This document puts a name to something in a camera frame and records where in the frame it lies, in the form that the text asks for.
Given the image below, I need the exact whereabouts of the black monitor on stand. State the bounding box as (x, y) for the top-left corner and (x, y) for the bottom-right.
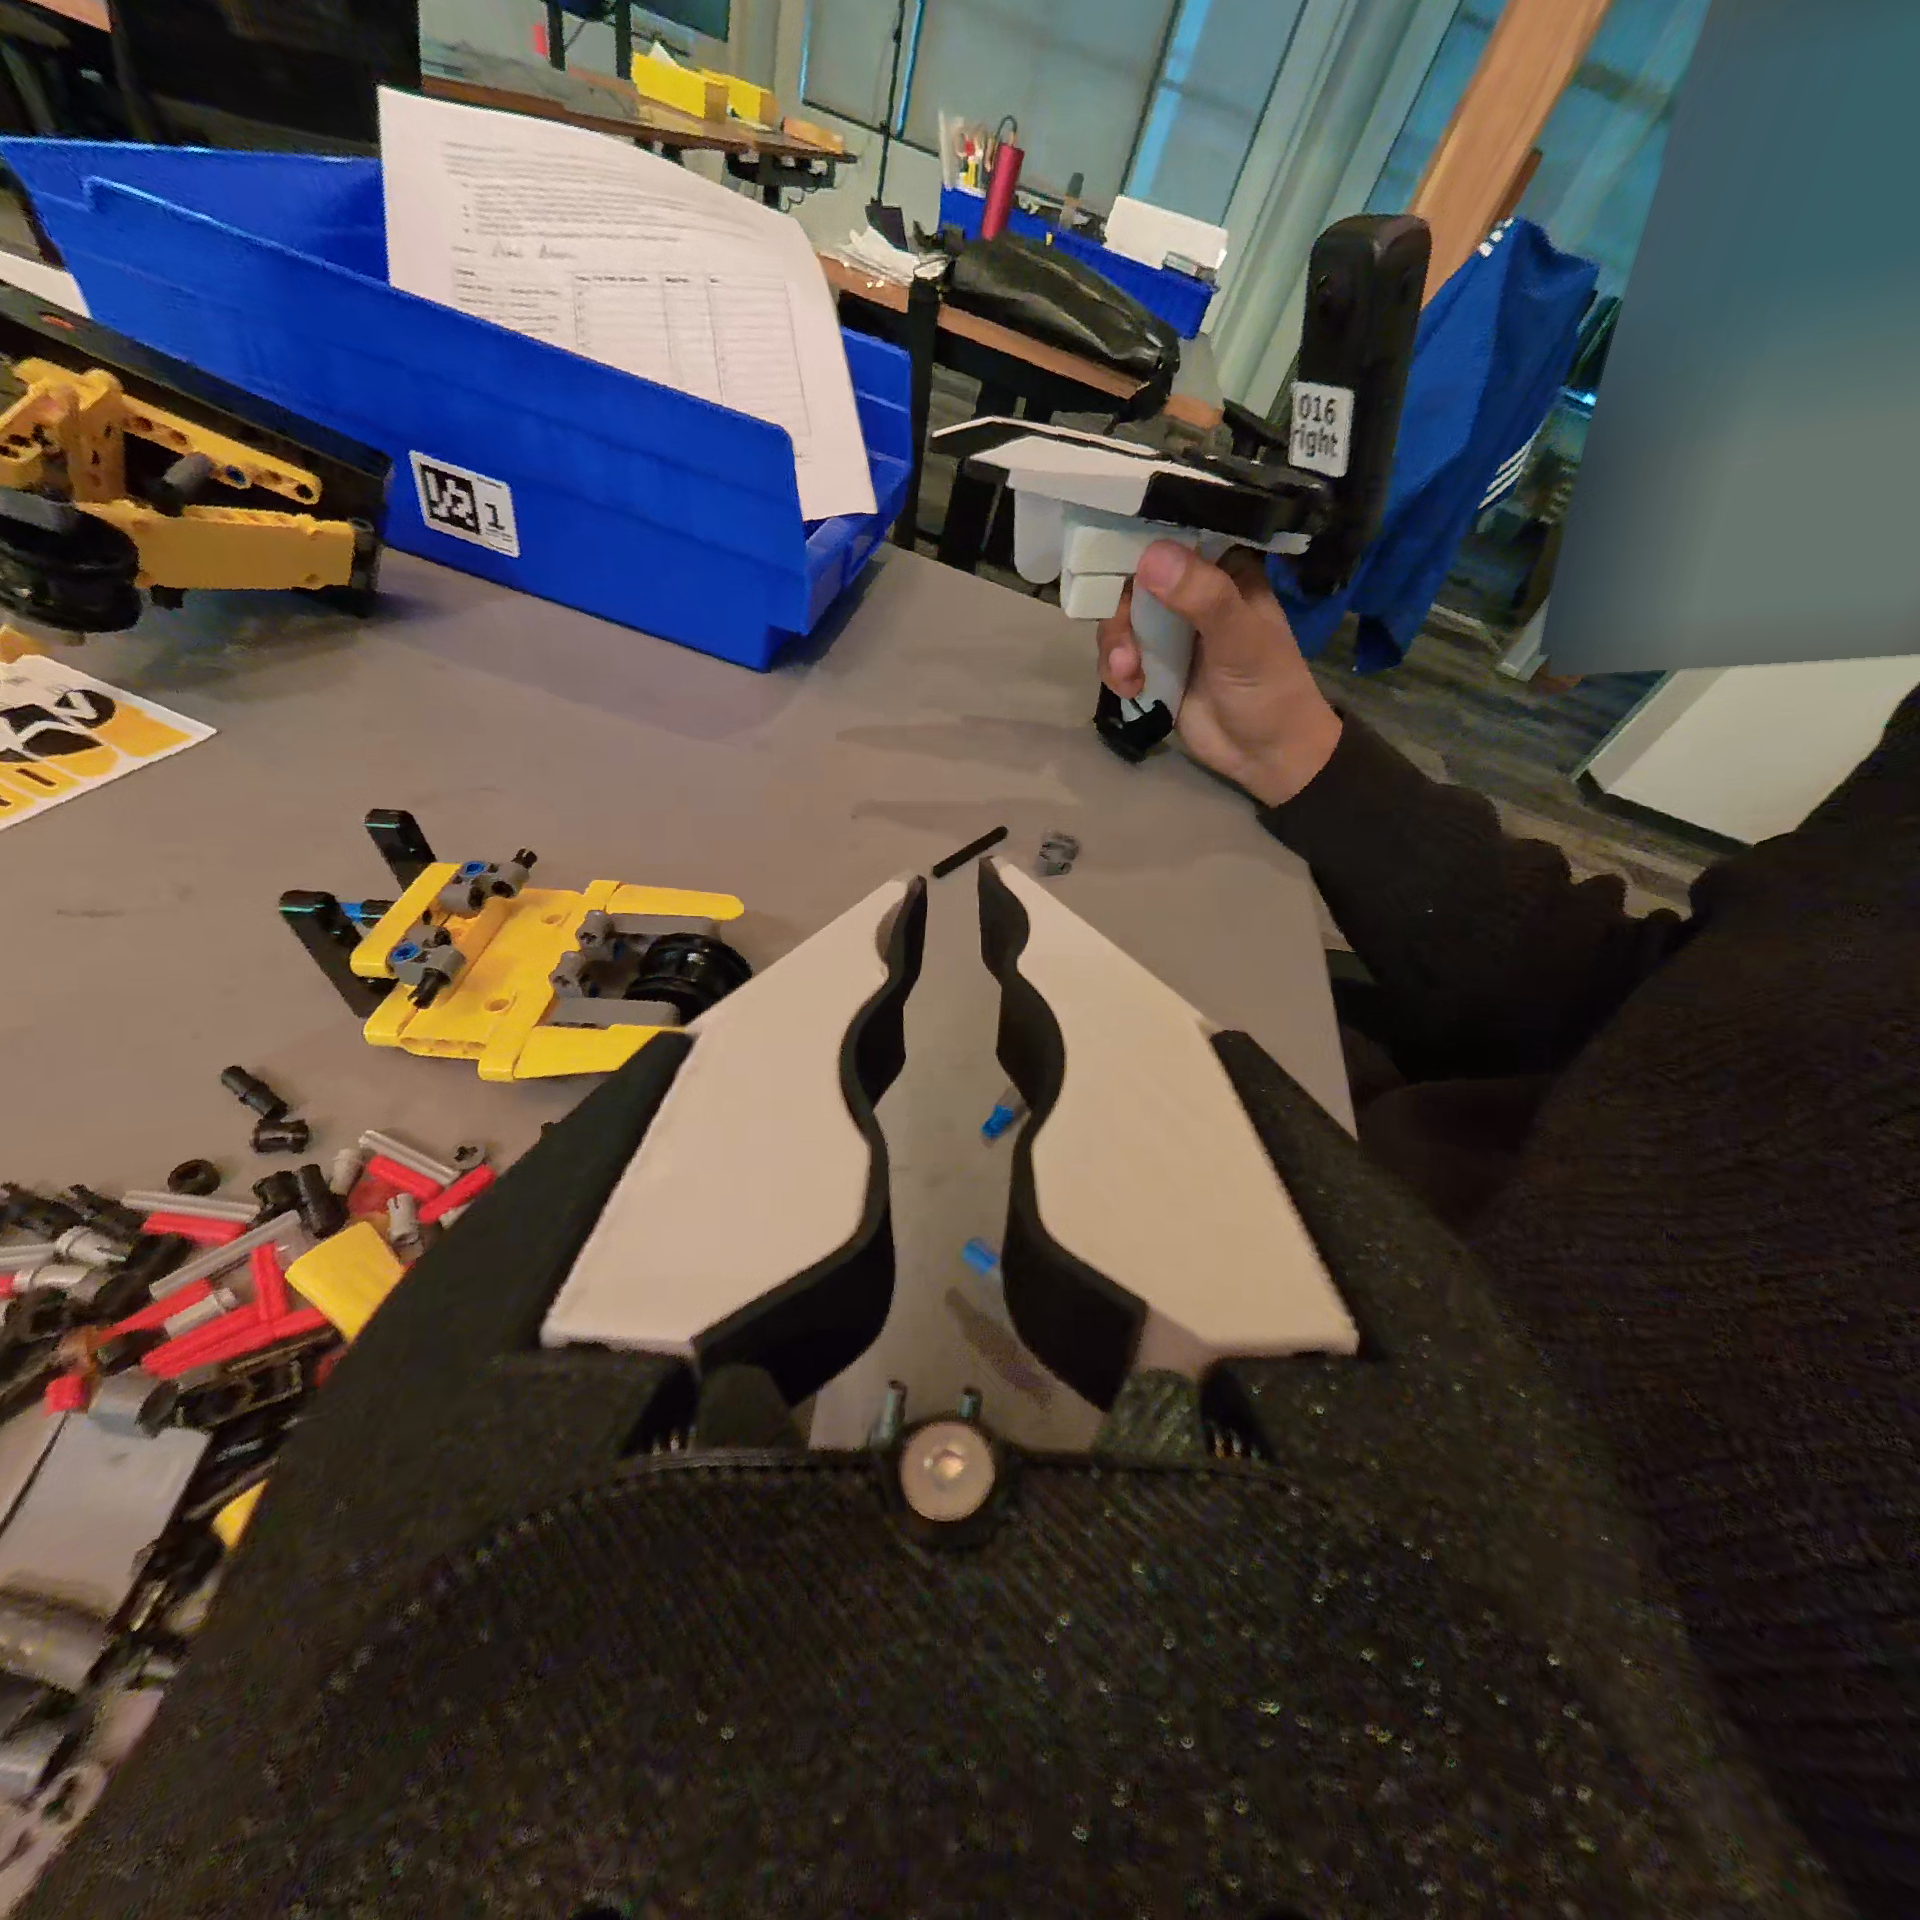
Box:
(544, 0), (735, 47)

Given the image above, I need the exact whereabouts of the blue storage bin with tag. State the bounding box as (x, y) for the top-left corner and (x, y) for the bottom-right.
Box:
(0, 135), (916, 673)

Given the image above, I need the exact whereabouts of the yellow sticker sheet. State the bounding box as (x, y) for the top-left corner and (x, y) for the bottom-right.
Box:
(0, 621), (217, 832)

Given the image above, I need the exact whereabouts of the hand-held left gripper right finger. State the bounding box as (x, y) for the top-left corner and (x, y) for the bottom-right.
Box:
(977, 857), (1363, 1415)

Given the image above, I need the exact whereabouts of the black shoulder bag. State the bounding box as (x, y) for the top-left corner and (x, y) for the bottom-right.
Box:
(915, 231), (1186, 413)

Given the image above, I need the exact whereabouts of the large yellow black toy model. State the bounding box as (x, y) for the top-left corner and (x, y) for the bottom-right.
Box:
(0, 285), (395, 640)

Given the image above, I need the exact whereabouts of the wooden table with black legs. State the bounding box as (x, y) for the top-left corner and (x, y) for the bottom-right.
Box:
(824, 256), (1225, 565)

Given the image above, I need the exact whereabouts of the blue striped jacket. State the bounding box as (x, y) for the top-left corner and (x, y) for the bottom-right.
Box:
(1276, 216), (1600, 673)

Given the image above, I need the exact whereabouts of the wooden pillar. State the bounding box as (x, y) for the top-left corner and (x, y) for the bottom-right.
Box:
(1411, 0), (1615, 301)

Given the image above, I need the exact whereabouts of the white flat panel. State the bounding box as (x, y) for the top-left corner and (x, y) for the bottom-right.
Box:
(1576, 661), (1920, 846)

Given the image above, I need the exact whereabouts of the person's black clothed body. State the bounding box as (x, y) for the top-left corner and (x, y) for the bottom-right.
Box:
(1352, 1034), (1920, 1920)

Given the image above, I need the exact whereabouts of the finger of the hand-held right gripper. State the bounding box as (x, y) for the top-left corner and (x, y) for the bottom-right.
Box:
(930, 413), (1205, 481)
(972, 454), (1325, 537)

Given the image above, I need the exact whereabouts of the wooden top desk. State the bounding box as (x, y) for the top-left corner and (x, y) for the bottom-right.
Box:
(420, 70), (859, 197)

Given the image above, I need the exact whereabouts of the small yellow toy vehicle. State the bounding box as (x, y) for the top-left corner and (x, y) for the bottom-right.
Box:
(279, 808), (753, 1085)

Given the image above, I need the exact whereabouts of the person's right hand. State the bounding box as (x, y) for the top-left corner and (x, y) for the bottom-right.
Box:
(1095, 537), (1346, 806)

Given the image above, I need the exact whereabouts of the white box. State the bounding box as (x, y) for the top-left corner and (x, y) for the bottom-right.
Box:
(1101, 194), (1231, 271)

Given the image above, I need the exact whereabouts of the printed paper sheet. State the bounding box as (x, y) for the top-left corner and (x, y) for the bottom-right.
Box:
(377, 84), (881, 521)

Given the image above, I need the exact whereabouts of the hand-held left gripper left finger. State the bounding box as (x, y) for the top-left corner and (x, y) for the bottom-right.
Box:
(538, 872), (930, 1362)

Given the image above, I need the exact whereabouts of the yellow panel with grey pins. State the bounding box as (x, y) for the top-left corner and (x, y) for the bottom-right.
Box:
(866, 1380), (992, 1449)

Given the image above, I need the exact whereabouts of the pile of toy building pieces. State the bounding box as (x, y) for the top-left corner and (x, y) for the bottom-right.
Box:
(0, 1064), (497, 1847)

